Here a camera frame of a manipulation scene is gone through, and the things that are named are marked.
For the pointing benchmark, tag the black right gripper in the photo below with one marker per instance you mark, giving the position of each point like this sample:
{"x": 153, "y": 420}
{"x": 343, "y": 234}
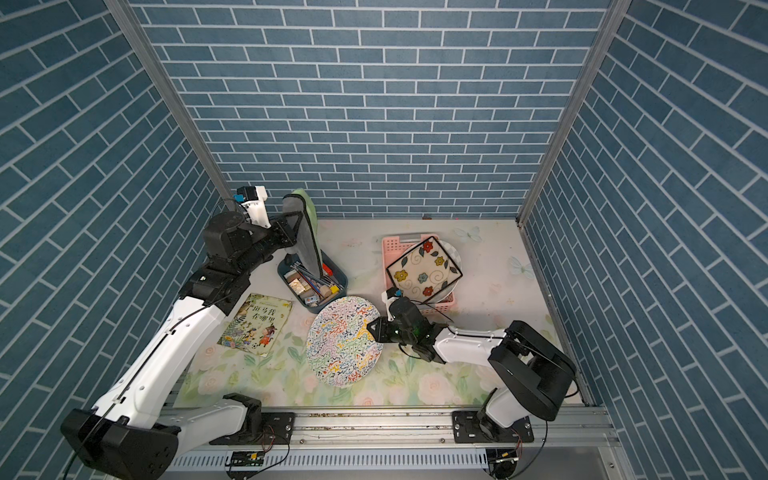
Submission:
{"x": 380, "y": 333}

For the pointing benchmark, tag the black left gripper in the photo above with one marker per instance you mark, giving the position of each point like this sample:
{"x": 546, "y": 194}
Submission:
{"x": 285, "y": 235}

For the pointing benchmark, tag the round multicolour squiggle plate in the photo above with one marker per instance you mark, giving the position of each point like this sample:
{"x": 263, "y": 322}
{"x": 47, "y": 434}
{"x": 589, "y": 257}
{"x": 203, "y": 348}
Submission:
{"x": 339, "y": 348}

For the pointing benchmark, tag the square floral plate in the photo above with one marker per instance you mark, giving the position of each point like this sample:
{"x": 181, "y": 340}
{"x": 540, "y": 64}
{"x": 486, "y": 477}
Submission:
{"x": 424, "y": 270}

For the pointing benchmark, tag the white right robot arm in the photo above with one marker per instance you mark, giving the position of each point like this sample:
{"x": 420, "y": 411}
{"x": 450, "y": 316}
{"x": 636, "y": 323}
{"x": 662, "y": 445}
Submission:
{"x": 535, "y": 375}

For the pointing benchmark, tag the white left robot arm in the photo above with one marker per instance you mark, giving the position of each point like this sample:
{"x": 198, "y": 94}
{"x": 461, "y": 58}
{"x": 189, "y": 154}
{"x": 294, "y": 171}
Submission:
{"x": 124, "y": 434}

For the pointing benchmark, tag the teal plastic stationery bin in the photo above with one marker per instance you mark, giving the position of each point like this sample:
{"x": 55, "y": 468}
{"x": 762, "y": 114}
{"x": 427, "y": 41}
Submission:
{"x": 313, "y": 293}

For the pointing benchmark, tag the pink plastic dish basket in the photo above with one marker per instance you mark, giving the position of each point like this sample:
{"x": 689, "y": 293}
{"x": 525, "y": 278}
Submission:
{"x": 408, "y": 264}

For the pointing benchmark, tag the colourful picture book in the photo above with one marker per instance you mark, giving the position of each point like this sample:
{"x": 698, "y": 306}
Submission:
{"x": 256, "y": 325}

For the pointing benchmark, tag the small green circuit board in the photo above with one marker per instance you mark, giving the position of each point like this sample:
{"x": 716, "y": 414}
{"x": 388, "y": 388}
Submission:
{"x": 246, "y": 459}

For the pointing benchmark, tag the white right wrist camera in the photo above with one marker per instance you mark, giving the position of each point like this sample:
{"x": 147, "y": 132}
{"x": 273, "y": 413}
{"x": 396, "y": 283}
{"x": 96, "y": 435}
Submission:
{"x": 391, "y": 295}

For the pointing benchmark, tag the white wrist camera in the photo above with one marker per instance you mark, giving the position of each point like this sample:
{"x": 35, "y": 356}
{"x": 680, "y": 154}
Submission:
{"x": 391, "y": 295}
{"x": 253, "y": 200}

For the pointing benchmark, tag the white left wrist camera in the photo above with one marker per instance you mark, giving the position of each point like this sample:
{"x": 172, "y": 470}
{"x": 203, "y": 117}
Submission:
{"x": 253, "y": 200}

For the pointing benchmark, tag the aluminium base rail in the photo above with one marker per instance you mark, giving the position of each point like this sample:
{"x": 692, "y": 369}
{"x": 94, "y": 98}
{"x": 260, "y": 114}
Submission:
{"x": 418, "y": 443}

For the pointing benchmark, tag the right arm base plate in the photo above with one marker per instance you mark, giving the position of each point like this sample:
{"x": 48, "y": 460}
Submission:
{"x": 473, "y": 426}

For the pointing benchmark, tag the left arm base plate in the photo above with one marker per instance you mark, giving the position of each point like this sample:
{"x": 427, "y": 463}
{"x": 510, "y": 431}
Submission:
{"x": 258, "y": 426}

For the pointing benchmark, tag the aluminium corner post left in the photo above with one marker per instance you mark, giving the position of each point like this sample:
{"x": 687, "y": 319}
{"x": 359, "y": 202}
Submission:
{"x": 141, "y": 45}

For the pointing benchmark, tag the aluminium corner post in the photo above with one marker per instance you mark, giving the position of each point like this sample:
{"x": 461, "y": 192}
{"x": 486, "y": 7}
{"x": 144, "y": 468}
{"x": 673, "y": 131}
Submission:
{"x": 141, "y": 45}
{"x": 594, "y": 59}

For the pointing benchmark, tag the aluminium corner post right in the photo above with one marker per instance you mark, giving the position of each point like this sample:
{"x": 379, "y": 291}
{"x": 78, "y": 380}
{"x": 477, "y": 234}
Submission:
{"x": 594, "y": 59}

